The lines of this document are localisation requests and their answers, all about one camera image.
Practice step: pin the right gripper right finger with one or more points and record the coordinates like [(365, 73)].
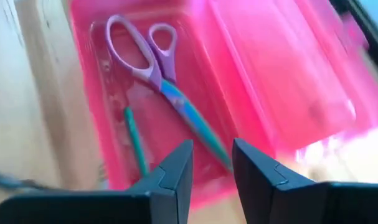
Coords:
[(300, 205)]

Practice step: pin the pink plastic supply box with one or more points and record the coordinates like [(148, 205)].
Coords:
[(269, 77)]

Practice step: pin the purple scissors with teal blades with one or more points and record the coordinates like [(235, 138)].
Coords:
[(176, 96)]

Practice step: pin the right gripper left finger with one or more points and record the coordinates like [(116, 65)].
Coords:
[(114, 208)]

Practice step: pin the short teal green pencil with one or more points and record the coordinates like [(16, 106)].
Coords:
[(134, 133)]

